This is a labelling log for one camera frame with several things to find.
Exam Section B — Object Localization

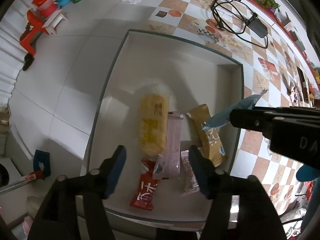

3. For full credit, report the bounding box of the black power cable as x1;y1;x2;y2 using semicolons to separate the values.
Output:
208;0;270;49

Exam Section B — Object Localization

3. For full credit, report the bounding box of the red plastic stool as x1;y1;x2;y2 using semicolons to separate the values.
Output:
20;10;49;56

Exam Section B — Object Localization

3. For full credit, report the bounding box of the light blue snack packet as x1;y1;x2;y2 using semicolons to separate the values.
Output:
202;89;270;131

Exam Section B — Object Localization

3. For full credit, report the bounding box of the red white-lettered snack packet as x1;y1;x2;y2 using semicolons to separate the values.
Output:
130;159;159;211

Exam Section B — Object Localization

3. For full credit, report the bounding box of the white pink crispy snack packet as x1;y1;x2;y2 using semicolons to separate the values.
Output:
181;150;200;196

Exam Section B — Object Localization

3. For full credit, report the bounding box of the white storage box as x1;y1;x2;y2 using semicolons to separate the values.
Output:
85;30;244;224

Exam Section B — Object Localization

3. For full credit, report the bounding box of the black power adapter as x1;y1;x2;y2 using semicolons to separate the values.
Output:
246;12;268;38

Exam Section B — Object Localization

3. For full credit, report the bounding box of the red-cased smartphone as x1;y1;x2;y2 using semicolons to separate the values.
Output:
297;67;309;103

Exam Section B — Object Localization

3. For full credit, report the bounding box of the white step stool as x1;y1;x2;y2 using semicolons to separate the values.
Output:
43;9;68;35

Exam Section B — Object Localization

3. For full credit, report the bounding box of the gold snack packet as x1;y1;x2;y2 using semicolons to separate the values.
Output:
187;104;226;167

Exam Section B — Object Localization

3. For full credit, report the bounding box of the yellow snack packet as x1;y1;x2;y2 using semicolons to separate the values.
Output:
139;93;170;157

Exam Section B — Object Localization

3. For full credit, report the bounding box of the mauve snack bar packet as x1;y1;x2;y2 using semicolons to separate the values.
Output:
152;112;183;180

